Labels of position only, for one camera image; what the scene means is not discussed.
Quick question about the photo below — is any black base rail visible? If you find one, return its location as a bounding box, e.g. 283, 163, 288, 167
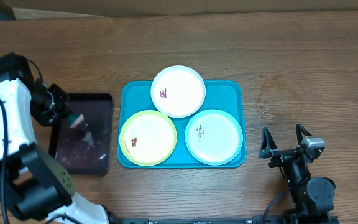
116, 215, 285, 224

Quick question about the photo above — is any white plate with red stain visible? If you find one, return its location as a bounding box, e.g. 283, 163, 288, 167
150, 65, 206, 118

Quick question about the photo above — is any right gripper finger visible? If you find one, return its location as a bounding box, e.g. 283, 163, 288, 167
295, 123, 311, 145
260, 126, 278, 152

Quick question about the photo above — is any yellow-green plate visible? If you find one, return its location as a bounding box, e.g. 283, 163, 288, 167
119, 110, 177, 166

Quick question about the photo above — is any teal plastic serving tray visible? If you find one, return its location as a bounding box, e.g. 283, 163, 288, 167
118, 80, 245, 169

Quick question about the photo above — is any light blue plate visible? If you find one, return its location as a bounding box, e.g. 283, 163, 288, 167
185, 109, 244, 166

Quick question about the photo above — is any black rectangular water tray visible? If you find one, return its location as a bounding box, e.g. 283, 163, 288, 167
48, 93, 113, 175

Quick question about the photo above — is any green and pink sponge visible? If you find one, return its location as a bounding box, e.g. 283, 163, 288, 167
67, 114, 88, 129

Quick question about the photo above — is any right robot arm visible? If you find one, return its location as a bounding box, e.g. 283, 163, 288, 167
259, 123, 339, 223

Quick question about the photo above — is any cardboard box at back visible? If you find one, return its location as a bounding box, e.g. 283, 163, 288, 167
7, 0, 358, 16

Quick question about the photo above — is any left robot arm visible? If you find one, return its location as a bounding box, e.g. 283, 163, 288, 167
0, 53, 117, 223

